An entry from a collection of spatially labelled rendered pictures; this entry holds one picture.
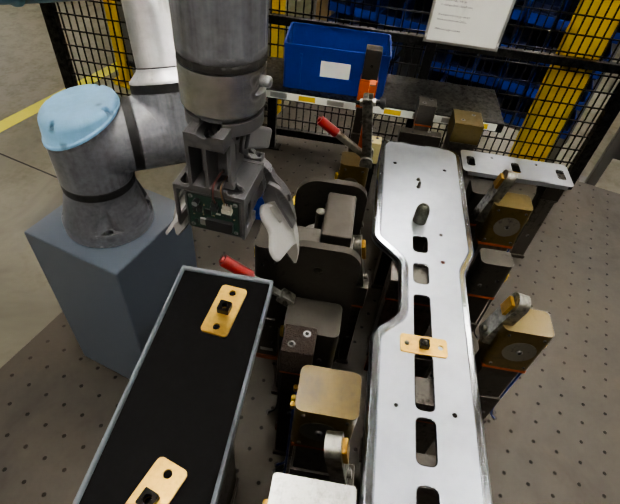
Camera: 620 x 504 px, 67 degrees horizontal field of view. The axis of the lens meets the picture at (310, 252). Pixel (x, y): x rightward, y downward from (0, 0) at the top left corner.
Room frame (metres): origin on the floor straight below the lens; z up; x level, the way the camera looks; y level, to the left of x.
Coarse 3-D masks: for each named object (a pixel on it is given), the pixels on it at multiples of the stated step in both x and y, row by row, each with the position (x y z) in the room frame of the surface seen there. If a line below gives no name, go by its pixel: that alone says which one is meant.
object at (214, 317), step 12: (228, 288) 0.42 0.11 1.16; (240, 288) 0.42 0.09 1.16; (216, 300) 0.40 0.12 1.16; (228, 300) 0.40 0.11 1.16; (240, 300) 0.40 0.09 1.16; (216, 312) 0.38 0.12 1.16; (228, 312) 0.37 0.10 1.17; (204, 324) 0.35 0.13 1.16; (216, 324) 0.36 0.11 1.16; (228, 324) 0.36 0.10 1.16
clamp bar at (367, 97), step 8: (368, 96) 0.95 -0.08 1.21; (384, 96) 0.95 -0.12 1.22; (360, 104) 0.94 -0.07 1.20; (368, 104) 0.93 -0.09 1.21; (376, 104) 0.94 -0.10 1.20; (384, 104) 0.94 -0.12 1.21; (368, 112) 0.93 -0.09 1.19; (368, 120) 0.93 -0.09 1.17; (368, 128) 0.93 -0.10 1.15; (368, 136) 0.93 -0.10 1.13; (368, 144) 0.93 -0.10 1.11; (368, 152) 0.93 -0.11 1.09
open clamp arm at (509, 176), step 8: (504, 176) 0.87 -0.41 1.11; (512, 176) 0.86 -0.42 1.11; (496, 184) 0.87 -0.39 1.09; (504, 184) 0.86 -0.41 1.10; (512, 184) 0.86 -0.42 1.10; (488, 192) 0.89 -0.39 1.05; (496, 192) 0.86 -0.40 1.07; (504, 192) 0.86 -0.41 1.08; (488, 200) 0.86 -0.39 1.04; (496, 200) 0.86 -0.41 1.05; (480, 208) 0.87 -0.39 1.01; (488, 208) 0.86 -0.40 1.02; (480, 216) 0.86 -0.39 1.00
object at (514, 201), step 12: (504, 204) 0.85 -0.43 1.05; (516, 204) 0.86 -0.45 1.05; (528, 204) 0.86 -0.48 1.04; (492, 216) 0.85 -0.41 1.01; (504, 216) 0.84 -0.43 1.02; (516, 216) 0.84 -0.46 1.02; (528, 216) 0.84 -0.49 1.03; (480, 228) 0.86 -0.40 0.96; (492, 228) 0.84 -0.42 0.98; (504, 228) 0.84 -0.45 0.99; (516, 228) 0.84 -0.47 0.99; (480, 240) 0.85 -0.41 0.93; (492, 240) 0.84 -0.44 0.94; (504, 240) 0.84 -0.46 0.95
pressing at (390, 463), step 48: (384, 144) 1.11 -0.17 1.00; (384, 192) 0.90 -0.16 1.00; (432, 192) 0.92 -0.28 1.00; (384, 240) 0.73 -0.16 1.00; (432, 240) 0.75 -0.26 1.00; (432, 288) 0.61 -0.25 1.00; (384, 336) 0.48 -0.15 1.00; (432, 336) 0.50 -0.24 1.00; (384, 384) 0.39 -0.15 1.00; (384, 432) 0.31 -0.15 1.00; (480, 432) 0.33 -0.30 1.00; (384, 480) 0.24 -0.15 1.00; (432, 480) 0.25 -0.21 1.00; (480, 480) 0.26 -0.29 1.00
